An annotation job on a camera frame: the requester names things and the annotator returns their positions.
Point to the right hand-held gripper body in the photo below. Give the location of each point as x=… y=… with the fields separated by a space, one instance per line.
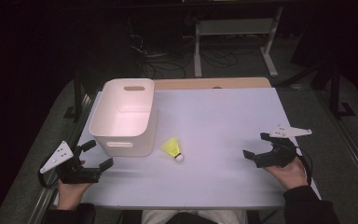
x=278 y=155

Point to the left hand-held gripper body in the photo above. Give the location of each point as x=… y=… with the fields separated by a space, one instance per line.
x=74 y=174

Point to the white plastic storage bin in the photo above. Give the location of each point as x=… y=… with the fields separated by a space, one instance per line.
x=121 y=113

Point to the yellow shuttlecock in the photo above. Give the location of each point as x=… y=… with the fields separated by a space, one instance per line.
x=171 y=147

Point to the person's left hand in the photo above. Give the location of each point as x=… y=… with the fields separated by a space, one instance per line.
x=71 y=194

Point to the person's right hand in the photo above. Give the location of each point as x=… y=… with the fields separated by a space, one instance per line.
x=290 y=177

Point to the black metal stand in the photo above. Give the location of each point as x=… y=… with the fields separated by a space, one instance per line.
x=335 y=90
x=77 y=96

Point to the wooden table board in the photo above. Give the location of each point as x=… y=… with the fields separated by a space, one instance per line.
x=230 y=83

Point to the person's light trousers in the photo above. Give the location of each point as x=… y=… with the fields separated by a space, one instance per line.
x=155 y=216

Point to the white metal desk frame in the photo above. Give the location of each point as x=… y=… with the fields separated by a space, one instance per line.
x=234 y=27

